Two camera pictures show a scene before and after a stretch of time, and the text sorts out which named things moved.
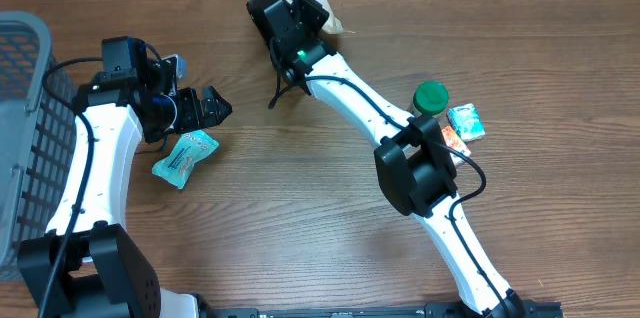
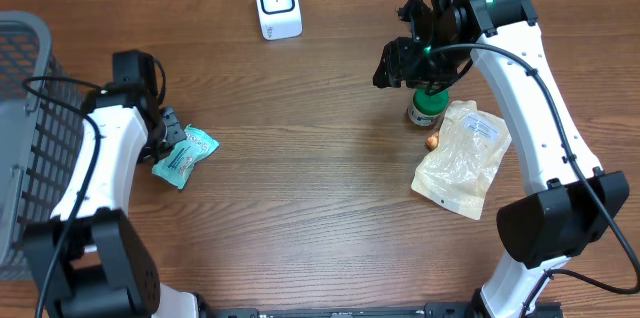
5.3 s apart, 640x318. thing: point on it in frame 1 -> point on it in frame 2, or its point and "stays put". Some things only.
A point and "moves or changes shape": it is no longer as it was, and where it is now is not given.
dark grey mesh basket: (38, 137) stays put
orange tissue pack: (455, 143) moves or changes shape
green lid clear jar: (431, 98) stays put
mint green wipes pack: (176, 168) stays put
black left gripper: (193, 118) -> (176, 132)
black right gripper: (308, 6) -> (399, 65)
